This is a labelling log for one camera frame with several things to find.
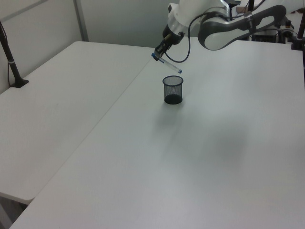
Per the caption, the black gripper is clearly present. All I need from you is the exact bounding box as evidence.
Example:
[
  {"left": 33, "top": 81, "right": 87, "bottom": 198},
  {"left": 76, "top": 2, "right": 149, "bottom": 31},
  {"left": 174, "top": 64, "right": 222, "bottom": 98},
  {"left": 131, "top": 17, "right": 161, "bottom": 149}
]
[{"left": 154, "top": 23, "right": 184, "bottom": 57}]

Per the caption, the blue and white marker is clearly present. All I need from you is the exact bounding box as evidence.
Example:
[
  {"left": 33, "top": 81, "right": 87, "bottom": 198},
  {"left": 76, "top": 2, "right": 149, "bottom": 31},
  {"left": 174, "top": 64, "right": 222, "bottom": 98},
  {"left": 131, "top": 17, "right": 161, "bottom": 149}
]
[{"left": 151, "top": 53, "right": 183, "bottom": 74}]

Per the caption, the dark background equipment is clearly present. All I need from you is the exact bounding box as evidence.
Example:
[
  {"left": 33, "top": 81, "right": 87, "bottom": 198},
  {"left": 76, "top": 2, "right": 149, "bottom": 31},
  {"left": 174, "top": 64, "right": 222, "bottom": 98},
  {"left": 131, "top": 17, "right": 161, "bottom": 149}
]
[{"left": 250, "top": 20, "right": 294, "bottom": 45}]

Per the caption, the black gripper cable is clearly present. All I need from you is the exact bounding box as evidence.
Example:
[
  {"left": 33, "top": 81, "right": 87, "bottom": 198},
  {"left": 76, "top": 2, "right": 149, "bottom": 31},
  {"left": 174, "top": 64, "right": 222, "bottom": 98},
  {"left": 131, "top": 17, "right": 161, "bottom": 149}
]
[{"left": 163, "top": 10, "right": 253, "bottom": 63}]

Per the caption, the black mesh pen cup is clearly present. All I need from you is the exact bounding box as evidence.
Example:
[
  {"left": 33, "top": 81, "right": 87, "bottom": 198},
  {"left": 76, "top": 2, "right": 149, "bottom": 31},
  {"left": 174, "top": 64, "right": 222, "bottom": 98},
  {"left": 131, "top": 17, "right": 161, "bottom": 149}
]
[{"left": 163, "top": 75, "right": 184, "bottom": 105}]

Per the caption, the grey partition frame post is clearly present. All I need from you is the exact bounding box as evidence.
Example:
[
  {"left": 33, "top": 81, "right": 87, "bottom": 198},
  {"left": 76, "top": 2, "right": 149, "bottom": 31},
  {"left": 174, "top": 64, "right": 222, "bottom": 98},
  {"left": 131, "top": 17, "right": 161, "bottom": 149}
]
[{"left": 72, "top": 0, "right": 90, "bottom": 42}]

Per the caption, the black camera stand pole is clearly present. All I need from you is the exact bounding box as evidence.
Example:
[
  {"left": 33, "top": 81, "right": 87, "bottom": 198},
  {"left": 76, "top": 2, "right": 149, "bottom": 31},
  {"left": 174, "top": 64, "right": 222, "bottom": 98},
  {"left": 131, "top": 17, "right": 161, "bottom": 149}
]
[
  {"left": 0, "top": 20, "right": 30, "bottom": 89},
  {"left": 290, "top": 13, "right": 305, "bottom": 51}
]

